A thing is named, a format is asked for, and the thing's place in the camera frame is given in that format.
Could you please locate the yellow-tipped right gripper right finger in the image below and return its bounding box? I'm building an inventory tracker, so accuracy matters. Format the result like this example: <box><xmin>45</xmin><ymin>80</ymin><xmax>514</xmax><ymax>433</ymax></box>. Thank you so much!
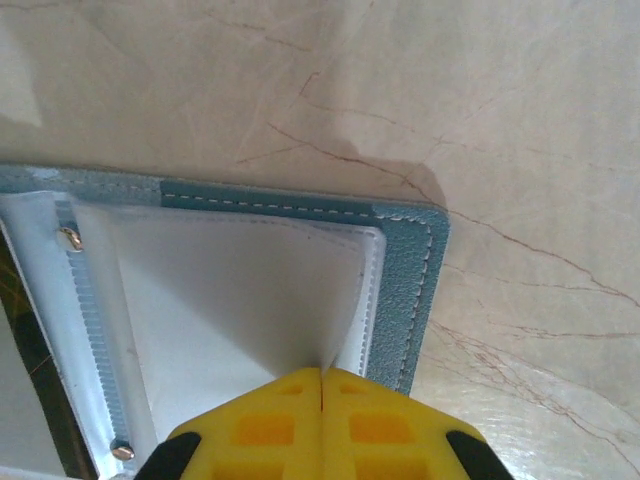
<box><xmin>322</xmin><ymin>367</ymin><xmax>516</xmax><ymax>480</ymax></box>

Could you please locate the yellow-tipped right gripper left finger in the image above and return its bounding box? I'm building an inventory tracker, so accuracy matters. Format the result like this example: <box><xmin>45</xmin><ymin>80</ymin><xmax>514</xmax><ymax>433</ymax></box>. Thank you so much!
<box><xmin>134</xmin><ymin>367</ymin><xmax>324</xmax><ymax>480</ymax></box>

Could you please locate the blue leather card holder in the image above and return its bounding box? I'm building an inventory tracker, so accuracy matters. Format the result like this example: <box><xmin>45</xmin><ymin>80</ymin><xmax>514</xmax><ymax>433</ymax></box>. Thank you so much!
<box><xmin>0</xmin><ymin>163</ymin><xmax>452</xmax><ymax>480</ymax></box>

